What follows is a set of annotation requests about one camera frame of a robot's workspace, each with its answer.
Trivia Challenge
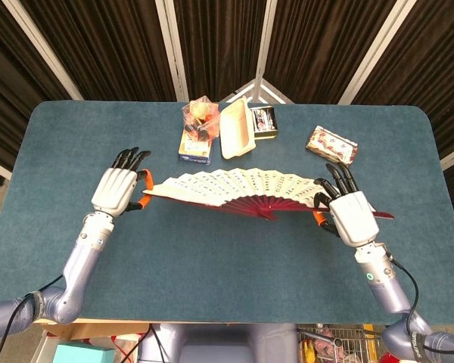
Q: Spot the brown curtain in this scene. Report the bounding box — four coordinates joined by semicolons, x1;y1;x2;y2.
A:
0;0;454;178

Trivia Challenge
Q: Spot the blue table mat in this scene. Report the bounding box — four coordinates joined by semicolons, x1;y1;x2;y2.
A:
0;100;454;325

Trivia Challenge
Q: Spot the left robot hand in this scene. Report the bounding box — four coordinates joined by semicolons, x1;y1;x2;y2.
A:
90;146;154;219

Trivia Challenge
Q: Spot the blue cardboard box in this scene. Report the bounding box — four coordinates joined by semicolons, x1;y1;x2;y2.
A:
177;128;213;166

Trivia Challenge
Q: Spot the teal box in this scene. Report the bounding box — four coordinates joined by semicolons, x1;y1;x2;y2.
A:
52;343;117;363

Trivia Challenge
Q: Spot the wire basket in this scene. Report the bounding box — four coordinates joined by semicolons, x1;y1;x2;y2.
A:
297;324;387;363

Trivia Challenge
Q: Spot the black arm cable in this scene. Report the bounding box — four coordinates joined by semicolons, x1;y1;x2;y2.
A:
0;275;65;360
387;253;421;341

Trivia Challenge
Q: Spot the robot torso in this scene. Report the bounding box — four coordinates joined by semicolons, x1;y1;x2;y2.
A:
138;322;300;363

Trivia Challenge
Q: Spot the cream plastic container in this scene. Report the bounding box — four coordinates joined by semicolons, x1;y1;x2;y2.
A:
219;96;257;160

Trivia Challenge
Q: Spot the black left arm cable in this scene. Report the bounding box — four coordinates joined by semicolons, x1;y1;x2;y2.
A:
0;275;65;360

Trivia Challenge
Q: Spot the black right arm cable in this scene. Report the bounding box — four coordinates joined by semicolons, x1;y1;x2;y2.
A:
387;253;421;341

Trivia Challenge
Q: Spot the red ribbed white paper fan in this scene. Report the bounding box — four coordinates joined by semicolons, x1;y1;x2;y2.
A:
141;167;395;222

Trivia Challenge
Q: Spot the patterned snack packet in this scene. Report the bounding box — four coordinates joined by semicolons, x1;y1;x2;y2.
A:
305;125;359;169

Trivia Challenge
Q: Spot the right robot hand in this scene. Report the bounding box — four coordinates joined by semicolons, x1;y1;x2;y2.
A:
312;162;380;247

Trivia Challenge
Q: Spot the green metal tin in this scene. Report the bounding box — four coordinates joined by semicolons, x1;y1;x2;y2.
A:
249;105;279;141

